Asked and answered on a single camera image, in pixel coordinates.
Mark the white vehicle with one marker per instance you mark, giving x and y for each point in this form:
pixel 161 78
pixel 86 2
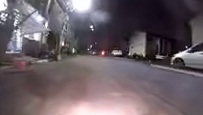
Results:
pixel 116 52

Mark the grey asphalt road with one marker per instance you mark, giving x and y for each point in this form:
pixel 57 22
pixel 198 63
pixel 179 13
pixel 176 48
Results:
pixel 98 80

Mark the pale building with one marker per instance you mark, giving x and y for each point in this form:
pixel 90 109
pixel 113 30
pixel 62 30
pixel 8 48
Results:
pixel 138 43

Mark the building with lit front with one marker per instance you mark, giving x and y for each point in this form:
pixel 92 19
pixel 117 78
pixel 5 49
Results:
pixel 31 29

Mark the red box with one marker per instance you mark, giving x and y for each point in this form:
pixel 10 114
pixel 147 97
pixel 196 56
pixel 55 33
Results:
pixel 22 65

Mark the white painted line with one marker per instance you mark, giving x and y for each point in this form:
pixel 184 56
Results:
pixel 182 71

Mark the white car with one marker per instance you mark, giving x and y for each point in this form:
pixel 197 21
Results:
pixel 198 56

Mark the tall grey building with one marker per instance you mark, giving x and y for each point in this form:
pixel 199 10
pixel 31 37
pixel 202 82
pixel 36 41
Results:
pixel 202 28

